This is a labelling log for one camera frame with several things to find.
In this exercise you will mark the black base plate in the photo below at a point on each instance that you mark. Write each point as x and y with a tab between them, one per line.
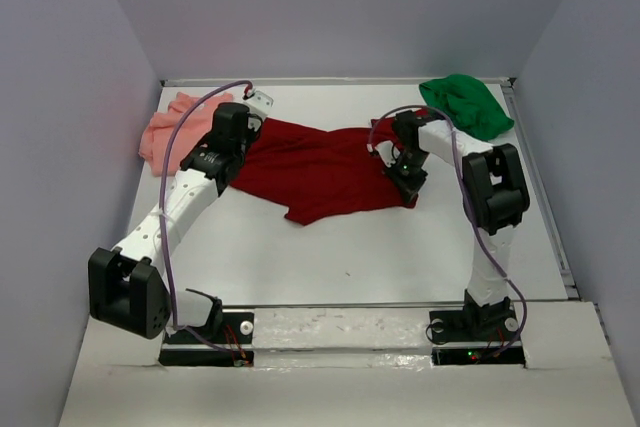
229	345
457	342

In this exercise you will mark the red t shirt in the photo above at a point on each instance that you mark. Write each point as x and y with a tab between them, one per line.
316	174

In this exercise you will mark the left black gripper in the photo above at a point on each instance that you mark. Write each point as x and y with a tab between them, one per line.
251	135

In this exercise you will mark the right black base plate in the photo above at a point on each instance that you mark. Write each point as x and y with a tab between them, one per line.
457	342

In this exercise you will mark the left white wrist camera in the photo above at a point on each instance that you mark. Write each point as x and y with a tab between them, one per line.
259	103

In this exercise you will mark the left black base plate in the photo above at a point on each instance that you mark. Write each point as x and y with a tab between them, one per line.
229	345

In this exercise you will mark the pink folded t shirt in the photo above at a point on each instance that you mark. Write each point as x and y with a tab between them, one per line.
155	137

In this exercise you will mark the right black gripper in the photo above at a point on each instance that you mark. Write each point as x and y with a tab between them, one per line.
409	188

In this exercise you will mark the green t shirt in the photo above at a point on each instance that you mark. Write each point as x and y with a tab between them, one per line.
469	104

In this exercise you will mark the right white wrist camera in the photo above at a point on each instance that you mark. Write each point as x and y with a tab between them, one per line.
387	152

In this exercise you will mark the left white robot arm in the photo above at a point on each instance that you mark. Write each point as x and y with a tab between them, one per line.
131	286

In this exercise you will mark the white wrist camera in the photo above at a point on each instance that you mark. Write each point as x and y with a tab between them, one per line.
387	152
259	103

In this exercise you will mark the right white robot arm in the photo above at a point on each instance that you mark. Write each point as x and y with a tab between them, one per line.
495	197

